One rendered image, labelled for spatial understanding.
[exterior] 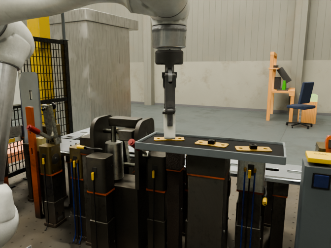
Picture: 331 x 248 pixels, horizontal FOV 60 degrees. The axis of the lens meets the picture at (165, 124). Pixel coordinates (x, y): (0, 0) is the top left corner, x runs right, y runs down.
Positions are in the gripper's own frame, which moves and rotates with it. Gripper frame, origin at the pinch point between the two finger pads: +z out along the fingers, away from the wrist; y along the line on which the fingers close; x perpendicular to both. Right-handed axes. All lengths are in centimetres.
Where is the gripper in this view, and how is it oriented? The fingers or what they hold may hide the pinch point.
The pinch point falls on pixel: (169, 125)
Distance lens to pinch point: 79.6
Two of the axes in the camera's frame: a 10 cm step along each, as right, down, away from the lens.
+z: 0.0, 9.8, 1.9
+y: -0.2, -1.9, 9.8
